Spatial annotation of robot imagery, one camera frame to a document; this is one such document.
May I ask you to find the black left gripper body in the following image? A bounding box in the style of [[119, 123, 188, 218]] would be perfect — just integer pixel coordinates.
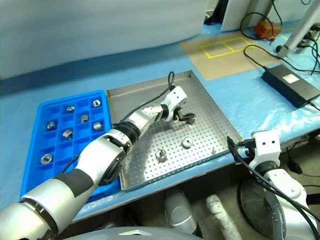
[[171, 106, 185, 122]]

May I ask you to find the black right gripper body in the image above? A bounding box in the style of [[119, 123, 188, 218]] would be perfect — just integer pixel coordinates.
[[237, 140, 254, 158]]

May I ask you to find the perforated steel tray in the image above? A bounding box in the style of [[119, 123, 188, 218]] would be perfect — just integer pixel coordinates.
[[106, 69, 244, 193]]

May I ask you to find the blue plastic compartment tray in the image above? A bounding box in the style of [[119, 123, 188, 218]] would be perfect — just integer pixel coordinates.
[[19, 89, 123, 203]]

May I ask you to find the flat metal roller with hole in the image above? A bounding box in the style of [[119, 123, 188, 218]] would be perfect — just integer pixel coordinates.
[[181, 136, 195, 149]]

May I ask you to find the blue plastic table cover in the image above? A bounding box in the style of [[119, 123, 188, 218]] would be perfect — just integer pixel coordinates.
[[0, 23, 320, 223]]

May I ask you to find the black power plug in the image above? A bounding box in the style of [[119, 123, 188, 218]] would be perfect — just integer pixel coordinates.
[[288, 159, 303, 175]]

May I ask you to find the brown cardboard mat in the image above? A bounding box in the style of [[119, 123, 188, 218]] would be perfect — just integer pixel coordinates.
[[179, 29, 283, 81]]

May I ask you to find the dirty white pipe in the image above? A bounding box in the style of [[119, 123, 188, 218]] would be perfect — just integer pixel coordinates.
[[205, 194, 242, 240]]

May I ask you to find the black power adapter brick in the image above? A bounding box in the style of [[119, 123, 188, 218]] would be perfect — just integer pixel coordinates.
[[261, 64, 320, 109]]

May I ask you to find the grey rounded robot thigh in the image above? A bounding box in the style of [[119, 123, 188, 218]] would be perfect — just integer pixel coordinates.
[[163, 189, 201, 237]]

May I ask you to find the white panel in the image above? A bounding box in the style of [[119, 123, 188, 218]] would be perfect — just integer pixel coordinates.
[[219, 0, 273, 33]]

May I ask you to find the orange brown box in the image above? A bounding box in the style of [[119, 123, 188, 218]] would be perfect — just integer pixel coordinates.
[[254, 20, 282, 40]]

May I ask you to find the grey robot torso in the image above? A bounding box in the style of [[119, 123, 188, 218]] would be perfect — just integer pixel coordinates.
[[57, 226, 201, 240]]

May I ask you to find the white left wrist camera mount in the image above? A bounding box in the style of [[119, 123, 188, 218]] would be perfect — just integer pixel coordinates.
[[161, 85, 188, 121]]

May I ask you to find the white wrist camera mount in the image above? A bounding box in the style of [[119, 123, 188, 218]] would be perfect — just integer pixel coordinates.
[[161, 85, 188, 121], [250, 129, 282, 171]]

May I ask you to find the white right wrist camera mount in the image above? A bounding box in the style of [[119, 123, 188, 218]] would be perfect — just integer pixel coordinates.
[[250, 129, 282, 171]]

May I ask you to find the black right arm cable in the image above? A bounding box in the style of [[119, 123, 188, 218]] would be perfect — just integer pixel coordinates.
[[226, 135, 320, 233]]

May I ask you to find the black power adapter cable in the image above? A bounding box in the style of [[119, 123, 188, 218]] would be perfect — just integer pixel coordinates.
[[243, 44, 283, 70]]

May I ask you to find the aluminium frame leg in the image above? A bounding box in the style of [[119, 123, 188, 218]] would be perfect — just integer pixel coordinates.
[[276, 0, 320, 59]]

